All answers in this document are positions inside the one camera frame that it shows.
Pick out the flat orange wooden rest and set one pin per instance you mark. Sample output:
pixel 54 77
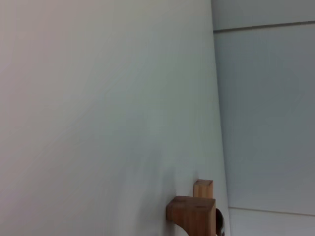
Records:
pixel 203 188

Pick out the brown arched wooden block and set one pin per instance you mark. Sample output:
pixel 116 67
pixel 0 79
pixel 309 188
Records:
pixel 192 211

